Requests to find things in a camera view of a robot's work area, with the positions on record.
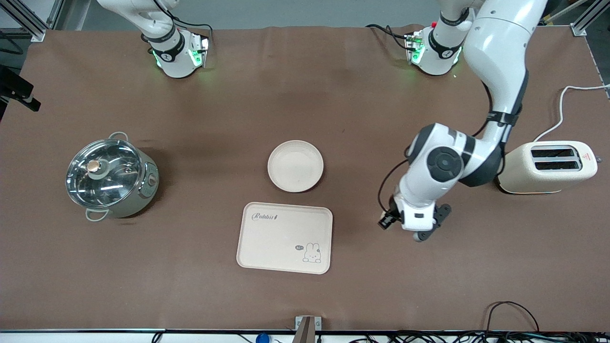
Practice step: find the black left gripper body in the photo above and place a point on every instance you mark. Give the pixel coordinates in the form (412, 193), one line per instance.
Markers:
(391, 213)

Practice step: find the round beige plate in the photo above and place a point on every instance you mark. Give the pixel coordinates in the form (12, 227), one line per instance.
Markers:
(295, 166)

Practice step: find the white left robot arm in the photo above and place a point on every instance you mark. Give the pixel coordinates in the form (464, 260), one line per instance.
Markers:
(498, 52)

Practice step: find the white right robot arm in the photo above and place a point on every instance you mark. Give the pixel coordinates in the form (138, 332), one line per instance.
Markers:
(172, 52)

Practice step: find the glass pot lid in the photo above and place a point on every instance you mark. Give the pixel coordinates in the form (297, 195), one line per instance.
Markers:
(102, 174)

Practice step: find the beige rabbit print tray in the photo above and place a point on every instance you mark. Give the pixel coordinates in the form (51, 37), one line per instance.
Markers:
(281, 238)

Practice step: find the pale green electric pot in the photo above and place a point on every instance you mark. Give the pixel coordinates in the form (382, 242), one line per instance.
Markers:
(138, 190)

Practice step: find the cream two-slot toaster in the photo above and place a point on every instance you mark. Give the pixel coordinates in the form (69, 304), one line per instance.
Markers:
(533, 174)

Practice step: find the blue round cap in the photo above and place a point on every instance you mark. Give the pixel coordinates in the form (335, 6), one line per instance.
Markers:
(262, 338)

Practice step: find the aluminium frame profile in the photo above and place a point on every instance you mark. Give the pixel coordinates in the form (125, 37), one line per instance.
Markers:
(28, 21)
(579, 29)

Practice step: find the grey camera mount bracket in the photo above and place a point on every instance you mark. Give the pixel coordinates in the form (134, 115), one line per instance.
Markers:
(307, 328)

